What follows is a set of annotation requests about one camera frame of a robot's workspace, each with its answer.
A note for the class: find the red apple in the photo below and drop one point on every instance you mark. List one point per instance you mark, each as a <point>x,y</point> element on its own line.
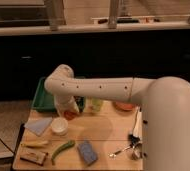
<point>70,115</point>

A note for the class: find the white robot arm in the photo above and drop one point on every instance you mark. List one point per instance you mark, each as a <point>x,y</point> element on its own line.
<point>165,104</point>

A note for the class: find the green plastic cup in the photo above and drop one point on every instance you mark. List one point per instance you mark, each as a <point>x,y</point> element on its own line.
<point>96,105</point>

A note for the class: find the brown wooden block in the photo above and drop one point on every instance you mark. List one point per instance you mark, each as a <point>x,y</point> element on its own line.
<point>33,155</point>

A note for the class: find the orange bowl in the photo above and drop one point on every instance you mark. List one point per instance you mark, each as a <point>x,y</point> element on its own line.
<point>124,106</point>

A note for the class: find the green plastic tray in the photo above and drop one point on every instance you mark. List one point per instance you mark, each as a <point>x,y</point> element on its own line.
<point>44,101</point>

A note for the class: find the white plastic cup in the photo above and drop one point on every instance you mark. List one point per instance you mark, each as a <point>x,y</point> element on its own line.
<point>59,126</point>

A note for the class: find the metal spoon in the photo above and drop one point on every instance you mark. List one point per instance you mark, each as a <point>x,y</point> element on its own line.
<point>114,154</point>

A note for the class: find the yellow banana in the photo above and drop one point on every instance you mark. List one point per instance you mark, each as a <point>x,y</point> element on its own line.
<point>34,144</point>

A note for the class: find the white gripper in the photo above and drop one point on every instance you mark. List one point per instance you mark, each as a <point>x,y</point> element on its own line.
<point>63,106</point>

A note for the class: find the steel measuring cup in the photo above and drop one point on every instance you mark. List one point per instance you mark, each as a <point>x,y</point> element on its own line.
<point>137,151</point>

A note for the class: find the blue sponge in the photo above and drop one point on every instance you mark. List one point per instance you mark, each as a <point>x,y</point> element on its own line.
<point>87,152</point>

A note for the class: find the green chili pepper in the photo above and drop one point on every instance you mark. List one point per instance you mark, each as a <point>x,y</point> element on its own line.
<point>61,148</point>

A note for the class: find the light blue cloth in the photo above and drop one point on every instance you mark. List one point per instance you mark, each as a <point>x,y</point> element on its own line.
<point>38,126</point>

